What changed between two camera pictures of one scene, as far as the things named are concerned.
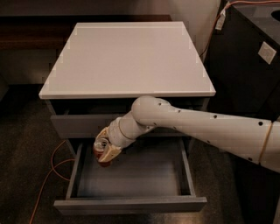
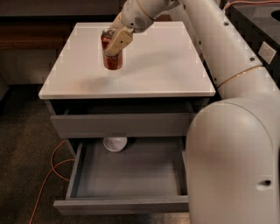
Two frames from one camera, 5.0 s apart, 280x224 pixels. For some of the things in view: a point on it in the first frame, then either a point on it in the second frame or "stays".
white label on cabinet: x=267 y=52 stays
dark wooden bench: x=52 y=31 stays
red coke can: x=97 y=155 → x=114 y=61
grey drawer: x=150 y=176 stays
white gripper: x=115 y=134 → x=133 y=16
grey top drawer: x=92 y=119 stays
